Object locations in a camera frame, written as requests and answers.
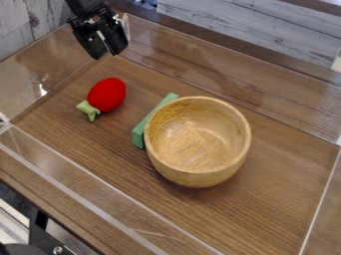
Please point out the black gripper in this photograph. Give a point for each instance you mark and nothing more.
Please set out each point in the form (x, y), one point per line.
(94, 16)

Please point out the red plush strawberry toy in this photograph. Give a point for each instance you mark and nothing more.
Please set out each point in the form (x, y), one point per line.
(105, 97)

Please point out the green rectangular block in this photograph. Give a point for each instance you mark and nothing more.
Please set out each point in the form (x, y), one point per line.
(140, 129)

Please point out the wooden bowl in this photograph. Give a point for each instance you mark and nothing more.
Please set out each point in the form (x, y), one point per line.
(199, 139)

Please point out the clear acrylic corner bracket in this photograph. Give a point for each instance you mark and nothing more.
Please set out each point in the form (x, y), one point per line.
(124, 19)

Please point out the clear acrylic enclosure wall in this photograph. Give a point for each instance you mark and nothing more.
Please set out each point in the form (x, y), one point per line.
(104, 216)

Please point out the black table leg bracket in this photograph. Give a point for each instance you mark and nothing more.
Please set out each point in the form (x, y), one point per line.
(53, 239)

